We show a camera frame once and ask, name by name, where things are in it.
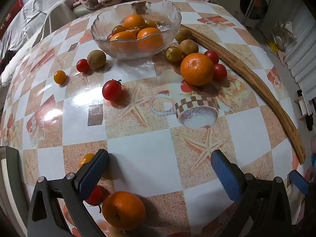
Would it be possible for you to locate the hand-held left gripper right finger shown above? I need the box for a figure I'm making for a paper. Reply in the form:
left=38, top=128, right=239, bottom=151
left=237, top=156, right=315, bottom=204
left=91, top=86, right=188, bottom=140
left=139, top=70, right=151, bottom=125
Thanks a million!
left=211, top=149, right=293, bottom=237

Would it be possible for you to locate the black round appliance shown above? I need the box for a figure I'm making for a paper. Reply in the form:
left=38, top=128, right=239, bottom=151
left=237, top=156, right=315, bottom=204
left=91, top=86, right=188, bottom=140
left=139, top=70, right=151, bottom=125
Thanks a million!
left=240, top=0, right=267, bottom=20

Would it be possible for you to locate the long wooden strip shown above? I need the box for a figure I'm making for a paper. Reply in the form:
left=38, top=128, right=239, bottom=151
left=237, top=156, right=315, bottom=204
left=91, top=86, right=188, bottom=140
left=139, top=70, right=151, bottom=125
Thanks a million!
left=181, top=24, right=306, bottom=165

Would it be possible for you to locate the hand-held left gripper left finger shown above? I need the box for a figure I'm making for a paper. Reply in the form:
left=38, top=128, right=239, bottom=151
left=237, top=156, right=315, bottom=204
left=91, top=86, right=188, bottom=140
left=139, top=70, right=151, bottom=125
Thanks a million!
left=27, top=149, right=110, bottom=237

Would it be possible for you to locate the checkered plastic tablecloth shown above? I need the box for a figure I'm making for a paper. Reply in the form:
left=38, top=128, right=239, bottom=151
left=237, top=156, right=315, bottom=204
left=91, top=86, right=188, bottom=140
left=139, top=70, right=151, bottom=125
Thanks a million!
left=0, top=0, right=307, bottom=237

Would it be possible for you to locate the small wooden rack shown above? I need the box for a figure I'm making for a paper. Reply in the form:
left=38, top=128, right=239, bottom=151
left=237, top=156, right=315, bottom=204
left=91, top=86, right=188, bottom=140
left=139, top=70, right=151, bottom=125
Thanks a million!
left=293, top=89, right=313, bottom=120

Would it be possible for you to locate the orange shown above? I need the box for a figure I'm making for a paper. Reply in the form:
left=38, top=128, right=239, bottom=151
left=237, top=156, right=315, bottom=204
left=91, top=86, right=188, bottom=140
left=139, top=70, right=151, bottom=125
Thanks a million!
left=102, top=191, right=146, bottom=231
left=123, top=14, right=146, bottom=29
left=136, top=28, right=164, bottom=53
left=180, top=53, right=214, bottom=86
left=109, top=30, right=138, bottom=52

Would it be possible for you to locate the grey white bedding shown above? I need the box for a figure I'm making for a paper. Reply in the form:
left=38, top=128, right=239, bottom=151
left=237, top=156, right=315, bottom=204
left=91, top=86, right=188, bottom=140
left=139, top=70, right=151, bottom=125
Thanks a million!
left=0, top=0, right=83, bottom=87

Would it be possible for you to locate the clear glass bowl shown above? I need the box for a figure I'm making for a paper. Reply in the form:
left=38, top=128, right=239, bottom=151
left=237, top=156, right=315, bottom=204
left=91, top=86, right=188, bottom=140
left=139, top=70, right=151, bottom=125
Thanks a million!
left=90, top=0, right=182, bottom=60

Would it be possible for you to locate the yellow white clutter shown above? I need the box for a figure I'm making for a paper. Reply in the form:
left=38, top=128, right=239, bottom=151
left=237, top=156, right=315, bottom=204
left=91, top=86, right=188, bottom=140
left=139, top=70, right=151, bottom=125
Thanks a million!
left=267, top=21, right=300, bottom=66

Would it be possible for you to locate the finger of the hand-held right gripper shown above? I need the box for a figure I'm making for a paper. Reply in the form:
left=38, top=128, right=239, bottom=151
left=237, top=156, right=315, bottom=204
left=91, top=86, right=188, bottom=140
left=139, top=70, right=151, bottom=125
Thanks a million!
left=289, top=170, right=310, bottom=195

